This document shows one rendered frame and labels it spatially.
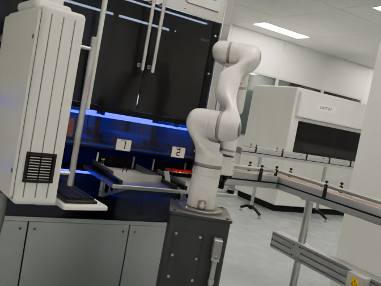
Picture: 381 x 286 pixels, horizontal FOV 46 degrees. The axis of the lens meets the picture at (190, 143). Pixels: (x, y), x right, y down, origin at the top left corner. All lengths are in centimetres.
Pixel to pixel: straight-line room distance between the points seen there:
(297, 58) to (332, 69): 97
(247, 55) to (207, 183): 59
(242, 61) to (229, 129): 35
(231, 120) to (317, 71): 783
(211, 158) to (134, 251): 99
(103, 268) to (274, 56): 685
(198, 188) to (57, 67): 73
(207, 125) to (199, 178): 22
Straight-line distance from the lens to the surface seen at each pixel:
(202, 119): 187
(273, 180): 321
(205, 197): 189
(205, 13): 269
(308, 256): 307
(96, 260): 261
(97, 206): 195
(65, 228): 250
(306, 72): 944
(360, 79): 1056
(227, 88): 196
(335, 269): 292
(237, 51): 209
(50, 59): 179
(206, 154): 187
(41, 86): 178
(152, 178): 230
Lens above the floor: 125
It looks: 4 degrees down
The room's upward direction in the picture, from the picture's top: 10 degrees clockwise
